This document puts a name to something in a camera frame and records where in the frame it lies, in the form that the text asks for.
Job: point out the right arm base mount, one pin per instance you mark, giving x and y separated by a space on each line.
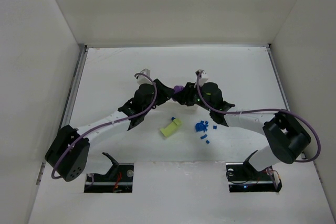
243 178

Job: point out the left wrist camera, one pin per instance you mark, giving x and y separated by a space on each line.
143 76

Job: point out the blue lego cluster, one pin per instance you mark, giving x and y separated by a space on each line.
201 126

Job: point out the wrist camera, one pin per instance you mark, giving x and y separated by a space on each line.
143 76
202 77

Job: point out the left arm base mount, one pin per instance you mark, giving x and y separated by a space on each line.
117 180

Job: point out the white three-compartment tray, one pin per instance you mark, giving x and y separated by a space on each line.
191 108

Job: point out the light green lego slide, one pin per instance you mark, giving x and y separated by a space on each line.
171 128

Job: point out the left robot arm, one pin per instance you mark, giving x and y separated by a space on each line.
69 153

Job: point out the purple flower lego block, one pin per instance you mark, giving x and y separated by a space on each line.
178 88

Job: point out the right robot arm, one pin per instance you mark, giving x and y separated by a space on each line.
285 136

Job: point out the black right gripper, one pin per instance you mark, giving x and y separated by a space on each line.
190 93

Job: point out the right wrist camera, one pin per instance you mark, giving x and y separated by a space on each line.
202 77

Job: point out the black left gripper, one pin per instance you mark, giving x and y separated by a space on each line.
163 91

